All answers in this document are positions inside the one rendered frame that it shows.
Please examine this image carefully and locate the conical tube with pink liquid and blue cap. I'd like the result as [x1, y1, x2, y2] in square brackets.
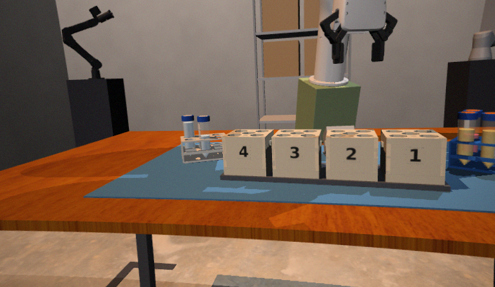
[463, 110, 483, 152]

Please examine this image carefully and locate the light blue bench mat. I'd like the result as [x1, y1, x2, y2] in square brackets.
[83, 141, 495, 213]

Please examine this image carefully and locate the blue tube rack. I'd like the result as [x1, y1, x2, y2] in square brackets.
[448, 136, 495, 174]

